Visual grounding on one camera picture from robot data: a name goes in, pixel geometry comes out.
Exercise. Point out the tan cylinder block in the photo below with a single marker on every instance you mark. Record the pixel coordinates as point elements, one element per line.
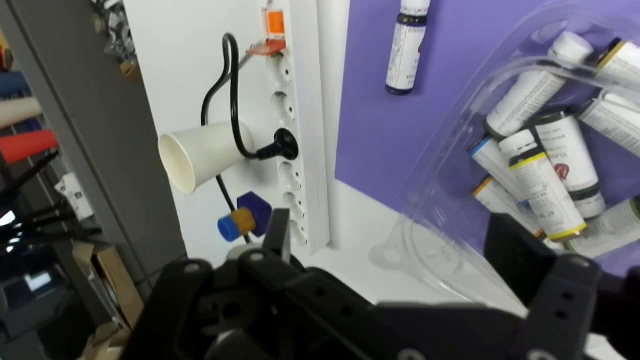
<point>244,221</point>

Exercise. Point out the yellow band white cap bottle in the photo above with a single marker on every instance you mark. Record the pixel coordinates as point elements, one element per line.
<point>542,190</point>

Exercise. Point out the blue band bottle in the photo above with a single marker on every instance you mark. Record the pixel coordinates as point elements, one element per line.
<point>492,165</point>

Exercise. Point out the stack of coloured rolls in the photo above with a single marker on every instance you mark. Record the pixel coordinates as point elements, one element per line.
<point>22,145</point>

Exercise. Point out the blue cylinder block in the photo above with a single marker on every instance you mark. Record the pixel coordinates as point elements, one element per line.
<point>228,228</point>

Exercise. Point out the yellow band black cap bottle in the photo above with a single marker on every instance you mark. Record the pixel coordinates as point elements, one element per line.
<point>622,62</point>

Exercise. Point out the white label grey cap bottle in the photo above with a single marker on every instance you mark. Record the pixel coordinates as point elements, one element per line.
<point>612,120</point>

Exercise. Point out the dark green band bottle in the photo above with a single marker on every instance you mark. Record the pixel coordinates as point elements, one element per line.
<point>572,155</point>

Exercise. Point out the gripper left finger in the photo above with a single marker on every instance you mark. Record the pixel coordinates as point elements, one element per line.
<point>300,310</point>

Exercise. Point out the purple mat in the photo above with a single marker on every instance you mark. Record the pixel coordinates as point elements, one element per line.
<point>375,115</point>

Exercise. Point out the orange band bottle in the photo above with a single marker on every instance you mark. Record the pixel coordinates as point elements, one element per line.
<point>497,200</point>

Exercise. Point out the green cap bottle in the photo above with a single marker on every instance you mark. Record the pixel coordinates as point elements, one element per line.
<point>610,225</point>

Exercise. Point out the white power strip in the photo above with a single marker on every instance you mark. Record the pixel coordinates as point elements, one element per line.
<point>310,100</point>

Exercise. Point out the white paper cup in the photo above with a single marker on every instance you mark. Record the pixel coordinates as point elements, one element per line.
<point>200,152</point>

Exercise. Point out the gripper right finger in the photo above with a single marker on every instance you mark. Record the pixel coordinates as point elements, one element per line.
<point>560,300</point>

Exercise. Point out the dark blue hexagon block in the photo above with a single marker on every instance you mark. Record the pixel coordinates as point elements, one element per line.
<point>256,210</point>

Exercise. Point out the cardboard box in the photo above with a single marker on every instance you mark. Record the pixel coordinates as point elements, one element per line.
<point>117,285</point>

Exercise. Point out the stand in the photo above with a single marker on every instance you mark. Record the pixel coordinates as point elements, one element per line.
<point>45,220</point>

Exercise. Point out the clear plastic box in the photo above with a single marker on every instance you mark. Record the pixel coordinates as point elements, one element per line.
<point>450,200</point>

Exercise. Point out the dark blue cap bottle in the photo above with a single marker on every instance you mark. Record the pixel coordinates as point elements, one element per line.
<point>406,50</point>

